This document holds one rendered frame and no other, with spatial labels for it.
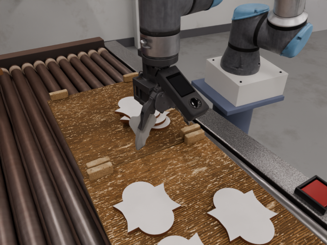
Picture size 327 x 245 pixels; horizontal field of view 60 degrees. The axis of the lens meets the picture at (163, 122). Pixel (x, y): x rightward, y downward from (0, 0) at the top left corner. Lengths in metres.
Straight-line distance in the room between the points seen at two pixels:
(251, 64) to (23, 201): 0.84
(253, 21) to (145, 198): 0.68
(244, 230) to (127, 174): 0.29
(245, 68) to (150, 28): 0.64
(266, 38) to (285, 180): 0.47
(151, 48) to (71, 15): 3.36
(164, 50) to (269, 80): 0.67
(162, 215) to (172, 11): 0.38
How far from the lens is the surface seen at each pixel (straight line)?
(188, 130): 0.78
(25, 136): 0.92
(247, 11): 1.03
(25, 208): 0.71
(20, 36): 3.89
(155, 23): 0.51
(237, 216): 0.62
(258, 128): 2.53
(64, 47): 1.45
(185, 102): 0.52
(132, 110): 0.82
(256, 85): 1.09
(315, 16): 5.26
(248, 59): 1.09
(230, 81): 1.07
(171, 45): 0.52
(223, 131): 0.87
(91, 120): 0.89
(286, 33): 0.97
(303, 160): 2.34
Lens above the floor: 1.43
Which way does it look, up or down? 35 degrees down
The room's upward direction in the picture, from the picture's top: straight up
